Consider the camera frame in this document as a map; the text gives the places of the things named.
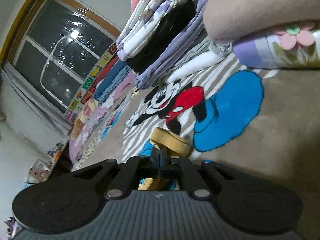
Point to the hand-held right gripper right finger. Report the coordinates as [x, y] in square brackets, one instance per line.
[163, 165]

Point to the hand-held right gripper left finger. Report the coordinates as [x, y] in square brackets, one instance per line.
[155, 163]

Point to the yellow printed pants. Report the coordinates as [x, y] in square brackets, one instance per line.
[172, 142]

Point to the stack of folded clothes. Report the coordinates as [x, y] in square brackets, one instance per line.
[170, 53]

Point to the printed bed sheet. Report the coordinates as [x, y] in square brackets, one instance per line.
[82, 125]

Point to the pink folded blanket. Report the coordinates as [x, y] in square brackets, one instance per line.
[122, 88]

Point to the white folded garment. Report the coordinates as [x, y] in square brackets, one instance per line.
[195, 65]

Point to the red cushion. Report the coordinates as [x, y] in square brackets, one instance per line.
[111, 66]

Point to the clear plastic box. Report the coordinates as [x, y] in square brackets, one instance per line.
[40, 170]

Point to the folded blue and red bedding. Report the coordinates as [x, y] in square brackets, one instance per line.
[103, 60]

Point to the printed cartoon blanket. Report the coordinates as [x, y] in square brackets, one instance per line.
[275, 130]

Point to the black folded garment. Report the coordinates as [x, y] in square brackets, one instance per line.
[160, 40]

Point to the grey garment with snaps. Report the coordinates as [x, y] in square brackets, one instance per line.
[215, 48]

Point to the clear plastic curtain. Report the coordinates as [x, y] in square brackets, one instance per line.
[30, 102]

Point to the purple floral folded cloth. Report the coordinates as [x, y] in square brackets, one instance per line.
[255, 53]

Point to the white floral folded cloth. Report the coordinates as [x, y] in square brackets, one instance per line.
[147, 17]

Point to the window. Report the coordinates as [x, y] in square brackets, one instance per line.
[62, 47]

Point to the beige folded sweater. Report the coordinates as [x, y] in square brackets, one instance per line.
[250, 7]

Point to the white tube frame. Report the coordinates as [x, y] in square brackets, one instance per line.
[62, 38]

